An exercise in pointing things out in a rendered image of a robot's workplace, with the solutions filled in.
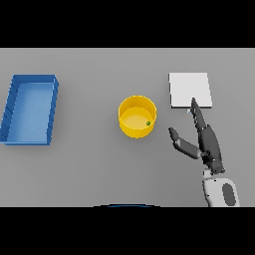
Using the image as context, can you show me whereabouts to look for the pale square scale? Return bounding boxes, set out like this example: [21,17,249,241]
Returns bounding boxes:
[167,72,213,110]

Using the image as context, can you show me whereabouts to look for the blue tray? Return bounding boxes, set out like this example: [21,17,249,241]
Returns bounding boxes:
[0,74,60,146]

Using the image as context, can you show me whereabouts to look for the yellow bowl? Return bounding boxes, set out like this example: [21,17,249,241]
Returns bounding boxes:
[118,95,158,139]

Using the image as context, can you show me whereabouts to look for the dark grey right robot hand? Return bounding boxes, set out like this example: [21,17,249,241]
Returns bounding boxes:
[167,97,226,175]

